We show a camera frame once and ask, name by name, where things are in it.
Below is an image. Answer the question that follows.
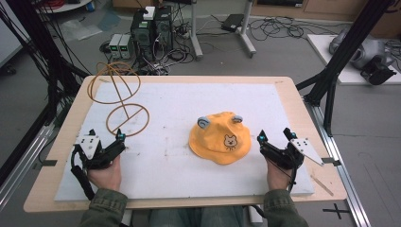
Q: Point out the white foam mat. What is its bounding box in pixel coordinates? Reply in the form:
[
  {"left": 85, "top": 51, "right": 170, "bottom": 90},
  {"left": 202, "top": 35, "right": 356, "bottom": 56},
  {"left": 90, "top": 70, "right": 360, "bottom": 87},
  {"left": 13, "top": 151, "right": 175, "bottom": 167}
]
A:
[{"left": 54, "top": 82, "right": 316, "bottom": 202}]

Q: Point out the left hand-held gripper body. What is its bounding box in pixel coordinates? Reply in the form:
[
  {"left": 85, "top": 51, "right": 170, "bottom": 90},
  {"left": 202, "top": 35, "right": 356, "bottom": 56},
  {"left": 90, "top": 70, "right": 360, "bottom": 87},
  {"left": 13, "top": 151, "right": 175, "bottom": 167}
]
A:
[{"left": 71, "top": 134, "right": 118, "bottom": 171}]

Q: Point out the person's right hand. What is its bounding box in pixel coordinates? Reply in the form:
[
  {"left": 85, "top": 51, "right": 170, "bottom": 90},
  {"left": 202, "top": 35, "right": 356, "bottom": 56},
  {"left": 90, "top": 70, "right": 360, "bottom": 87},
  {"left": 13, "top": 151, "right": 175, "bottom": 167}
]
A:
[{"left": 265, "top": 157, "right": 296, "bottom": 192}]

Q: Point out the person's left hand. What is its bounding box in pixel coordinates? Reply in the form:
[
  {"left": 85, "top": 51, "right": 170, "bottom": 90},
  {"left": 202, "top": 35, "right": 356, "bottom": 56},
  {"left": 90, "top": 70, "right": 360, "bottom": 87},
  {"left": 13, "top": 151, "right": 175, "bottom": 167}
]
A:
[{"left": 87, "top": 154, "right": 123, "bottom": 193}]

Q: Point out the person's lap in jeans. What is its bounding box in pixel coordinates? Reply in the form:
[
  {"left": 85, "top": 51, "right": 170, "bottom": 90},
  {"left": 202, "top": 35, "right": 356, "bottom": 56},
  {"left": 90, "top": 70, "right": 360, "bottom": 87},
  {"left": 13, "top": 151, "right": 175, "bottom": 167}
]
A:
[{"left": 147, "top": 205, "right": 246, "bottom": 227}]

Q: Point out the grey tape piece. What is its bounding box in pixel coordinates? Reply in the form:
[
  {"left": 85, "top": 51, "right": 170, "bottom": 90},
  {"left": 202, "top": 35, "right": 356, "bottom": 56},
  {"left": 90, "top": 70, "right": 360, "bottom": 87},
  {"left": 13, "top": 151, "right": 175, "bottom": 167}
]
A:
[
  {"left": 322, "top": 156, "right": 342, "bottom": 167},
  {"left": 33, "top": 159, "right": 59, "bottom": 171}
]

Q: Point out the white panel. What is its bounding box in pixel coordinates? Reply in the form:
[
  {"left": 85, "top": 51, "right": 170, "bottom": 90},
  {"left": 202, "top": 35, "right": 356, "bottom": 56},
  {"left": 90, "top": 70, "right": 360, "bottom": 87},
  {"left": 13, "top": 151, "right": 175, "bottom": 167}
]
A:
[{"left": 0, "top": 0, "right": 26, "bottom": 69}]

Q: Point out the tangle of black floor cables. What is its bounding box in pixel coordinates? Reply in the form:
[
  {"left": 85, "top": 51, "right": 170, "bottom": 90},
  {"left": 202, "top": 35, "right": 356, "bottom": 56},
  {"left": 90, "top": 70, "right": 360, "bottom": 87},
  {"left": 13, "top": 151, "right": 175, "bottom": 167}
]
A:
[{"left": 248, "top": 14, "right": 345, "bottom": 43}]

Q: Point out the small white box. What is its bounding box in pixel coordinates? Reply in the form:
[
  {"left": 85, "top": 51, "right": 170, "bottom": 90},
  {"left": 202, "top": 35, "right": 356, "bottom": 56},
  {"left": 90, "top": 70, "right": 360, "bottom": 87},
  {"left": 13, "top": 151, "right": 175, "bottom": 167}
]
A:
[{"left": 143, "top": 6, "right": 156, "bottom": 21}]

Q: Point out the yellow bucket hat with ears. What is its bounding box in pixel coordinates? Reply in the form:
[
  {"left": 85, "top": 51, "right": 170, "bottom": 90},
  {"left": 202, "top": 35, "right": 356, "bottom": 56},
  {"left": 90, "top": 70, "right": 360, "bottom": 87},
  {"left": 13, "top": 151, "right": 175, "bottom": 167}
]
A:
[{"left": 188, "top": 111, "right": 253, "bottom": 166}]

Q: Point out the grey metal stand leg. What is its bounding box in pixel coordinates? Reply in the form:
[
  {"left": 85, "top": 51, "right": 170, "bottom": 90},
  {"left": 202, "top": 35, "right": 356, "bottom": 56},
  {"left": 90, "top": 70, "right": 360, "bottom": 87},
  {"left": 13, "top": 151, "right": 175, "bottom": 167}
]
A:
[
  {"left": 236, "top": 0, "right": 257, "bottom": 59},
  {"left": 188, "top": 0, "right": 204, "bottom": 61}
]

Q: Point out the tangle of cables by computers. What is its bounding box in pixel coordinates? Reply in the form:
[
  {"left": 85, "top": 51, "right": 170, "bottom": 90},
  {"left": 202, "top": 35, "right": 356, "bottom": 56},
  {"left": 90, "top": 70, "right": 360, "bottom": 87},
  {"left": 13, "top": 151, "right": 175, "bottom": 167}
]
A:
[{"left": 133, "top": 18, "right": 198, "bottom": 77}]

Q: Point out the flat black box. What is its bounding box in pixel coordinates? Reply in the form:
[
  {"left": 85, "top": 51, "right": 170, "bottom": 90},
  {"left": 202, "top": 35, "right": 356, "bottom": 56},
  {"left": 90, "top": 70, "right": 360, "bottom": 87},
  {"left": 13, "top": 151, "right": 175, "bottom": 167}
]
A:
[{"left": 220, "top": 12, "right": 246, "bottom": 33}]

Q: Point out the clear plastic sheet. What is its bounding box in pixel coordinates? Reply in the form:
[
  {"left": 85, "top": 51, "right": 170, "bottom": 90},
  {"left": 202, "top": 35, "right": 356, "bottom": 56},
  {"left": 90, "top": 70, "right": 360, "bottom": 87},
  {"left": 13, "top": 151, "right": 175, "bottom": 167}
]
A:
[{"left": 59, "top": 18, "right": 104, "bottom": 43}]

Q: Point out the white round table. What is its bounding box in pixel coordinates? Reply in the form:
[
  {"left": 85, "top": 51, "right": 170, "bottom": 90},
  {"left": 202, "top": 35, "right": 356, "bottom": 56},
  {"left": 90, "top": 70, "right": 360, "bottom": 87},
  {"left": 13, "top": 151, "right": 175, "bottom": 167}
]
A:
[{"left": 35, "top": 0, "right": 93, "bottom": 14}]

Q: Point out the tan wire hat stand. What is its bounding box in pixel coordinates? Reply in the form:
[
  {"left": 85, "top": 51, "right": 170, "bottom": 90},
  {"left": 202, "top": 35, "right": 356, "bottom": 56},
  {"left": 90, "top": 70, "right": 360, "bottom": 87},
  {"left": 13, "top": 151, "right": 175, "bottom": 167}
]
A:
[{"left": 86, "top": 61, "right": 151, "bottom": 138}]

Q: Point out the grey rounded shell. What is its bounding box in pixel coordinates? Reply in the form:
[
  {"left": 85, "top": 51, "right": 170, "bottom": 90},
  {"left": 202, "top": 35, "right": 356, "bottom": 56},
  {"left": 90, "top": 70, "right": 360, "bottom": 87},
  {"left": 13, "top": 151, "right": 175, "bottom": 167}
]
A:
[{"left": 328, "top": 28, "right": 395, "bottom": 71}]

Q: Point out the thin wooden stick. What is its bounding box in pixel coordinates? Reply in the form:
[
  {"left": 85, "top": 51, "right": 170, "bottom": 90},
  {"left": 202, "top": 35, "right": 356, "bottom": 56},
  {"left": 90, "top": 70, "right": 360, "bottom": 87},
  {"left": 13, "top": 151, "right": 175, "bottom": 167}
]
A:
[{"left": 309, "top": 174, "right": 335, "bottom": 198}]

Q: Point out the white low platform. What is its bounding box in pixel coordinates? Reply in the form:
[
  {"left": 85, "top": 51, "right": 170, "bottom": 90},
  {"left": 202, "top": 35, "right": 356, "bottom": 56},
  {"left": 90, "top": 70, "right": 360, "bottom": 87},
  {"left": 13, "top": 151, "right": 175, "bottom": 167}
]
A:
[{"left": 306, "top": 33, "right": 401, "bottom": 86}]

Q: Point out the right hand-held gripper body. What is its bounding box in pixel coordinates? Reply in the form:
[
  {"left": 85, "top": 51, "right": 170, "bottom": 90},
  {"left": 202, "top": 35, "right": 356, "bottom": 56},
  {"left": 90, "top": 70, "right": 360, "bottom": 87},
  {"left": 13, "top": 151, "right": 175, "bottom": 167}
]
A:
[{"left": 260, "top": 137, "right": 325, "bottom": 171}]

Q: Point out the black metal frame strut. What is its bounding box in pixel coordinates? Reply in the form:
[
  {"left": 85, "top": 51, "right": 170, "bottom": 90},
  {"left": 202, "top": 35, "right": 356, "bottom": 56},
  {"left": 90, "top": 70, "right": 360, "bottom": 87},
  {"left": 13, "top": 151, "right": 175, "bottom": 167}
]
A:
[
  {"left": 5, "top": 0, "right": 91, "bottom": 133},
  {"left": 295, "top": 0, "right": 395, "bottom": 137}
]

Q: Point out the thin black cable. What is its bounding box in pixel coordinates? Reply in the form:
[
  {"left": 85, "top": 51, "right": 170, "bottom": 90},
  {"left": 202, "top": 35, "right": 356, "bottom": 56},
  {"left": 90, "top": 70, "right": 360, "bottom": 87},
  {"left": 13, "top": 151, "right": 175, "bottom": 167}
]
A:
[{"left": 266, "top": 156, "right": 299, "bottom": 194}]

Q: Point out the black device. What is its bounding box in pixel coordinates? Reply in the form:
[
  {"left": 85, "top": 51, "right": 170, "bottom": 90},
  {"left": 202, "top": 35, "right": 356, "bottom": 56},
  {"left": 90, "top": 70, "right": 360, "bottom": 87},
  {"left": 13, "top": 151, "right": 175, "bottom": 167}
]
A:
[{"left": 359, "top": 54, "right": 398, "bottom": 86}]

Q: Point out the black computer tower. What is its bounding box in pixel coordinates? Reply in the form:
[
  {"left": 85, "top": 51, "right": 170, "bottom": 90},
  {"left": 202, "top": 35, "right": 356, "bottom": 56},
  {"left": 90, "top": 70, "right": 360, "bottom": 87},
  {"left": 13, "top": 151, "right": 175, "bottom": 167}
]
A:
[
  {"left": 154, "top": 5, "right": 175, "bottom": 53},
  {"left": 130, "top": 10, "right": 157, "bottom": 62}
]

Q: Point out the white bench power supply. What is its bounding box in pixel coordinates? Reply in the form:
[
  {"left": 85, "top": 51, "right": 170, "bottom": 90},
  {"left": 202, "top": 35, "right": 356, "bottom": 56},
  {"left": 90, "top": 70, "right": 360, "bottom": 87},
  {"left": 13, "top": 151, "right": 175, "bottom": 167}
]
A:
[
  {"left": 118, "top": 34, "right": 135, "bottom": 61},
  {"left": 108, "top": 33, "right": 124, "bottom": 60}
]

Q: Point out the aluminium rail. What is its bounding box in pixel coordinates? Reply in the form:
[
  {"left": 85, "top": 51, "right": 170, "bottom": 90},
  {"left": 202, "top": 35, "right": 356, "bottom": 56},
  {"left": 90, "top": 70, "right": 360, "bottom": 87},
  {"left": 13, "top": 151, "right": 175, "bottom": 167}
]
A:
[
  {"left": 0, "top": 123, "right": 55, "bottom": 210},
  {"left": 303, "top": 96, "right": 373, "bottom": 227}
]

